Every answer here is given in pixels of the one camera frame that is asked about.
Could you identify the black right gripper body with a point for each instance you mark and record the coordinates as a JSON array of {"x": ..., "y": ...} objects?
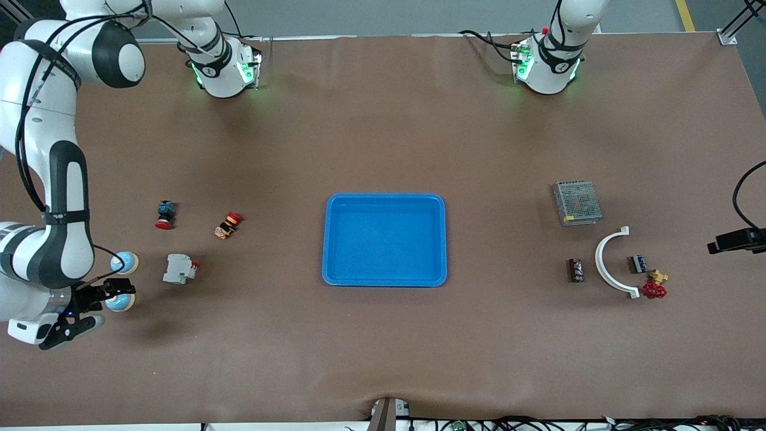
[{"x": 85, "y": 296}]

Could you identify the blue service bell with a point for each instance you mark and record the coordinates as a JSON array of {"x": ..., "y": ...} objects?
[
  {"x": 121, "y": 303},
  {"x": 127, "y": 264}
]

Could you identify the small black connector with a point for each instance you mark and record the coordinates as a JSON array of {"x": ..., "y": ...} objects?
[{"x": 640, "y": 263}]

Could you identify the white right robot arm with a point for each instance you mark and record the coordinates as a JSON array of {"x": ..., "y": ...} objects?
[{"x": 36, "y": 108}]

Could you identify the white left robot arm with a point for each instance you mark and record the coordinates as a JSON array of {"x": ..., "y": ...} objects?
[{"x": 550, "y": 72}]

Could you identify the white circuit breaker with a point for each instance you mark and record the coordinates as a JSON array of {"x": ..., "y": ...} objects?
[{"x": 178, "y": 269}]

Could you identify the blue-bodied red push button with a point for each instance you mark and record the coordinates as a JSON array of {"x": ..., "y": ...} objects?
[{"x": 166, "y": 214}]

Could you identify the brass valve red handwheel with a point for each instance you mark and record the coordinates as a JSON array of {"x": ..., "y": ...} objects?
[{"x": 654, "y": 291}]

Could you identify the orange-bodied red emergency button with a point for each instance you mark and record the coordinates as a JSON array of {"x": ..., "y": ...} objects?
[{"x": 227, "y": 225}]

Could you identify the metal mesh power supply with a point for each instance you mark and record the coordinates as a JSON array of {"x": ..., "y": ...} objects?
[{"x": 576, "y": 203}]

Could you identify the blue plastic tray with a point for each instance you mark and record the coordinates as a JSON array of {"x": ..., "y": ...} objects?
[{"x": 389, "y": 251}]

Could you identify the white curved plastic bracket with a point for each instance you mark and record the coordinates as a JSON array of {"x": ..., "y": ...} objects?
[{"x": 598, "y": 260}]

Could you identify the aluminium frame profile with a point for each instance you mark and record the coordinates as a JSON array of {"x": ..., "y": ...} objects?
[{"x": 726, "y": 37}]

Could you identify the silver table edge rail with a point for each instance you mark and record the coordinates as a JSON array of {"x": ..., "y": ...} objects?
[{"x": 161, "y": 40}]

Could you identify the grey metal camera post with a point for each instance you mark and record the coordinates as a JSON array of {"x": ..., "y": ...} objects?
[{"x": 383, "y": 416}]

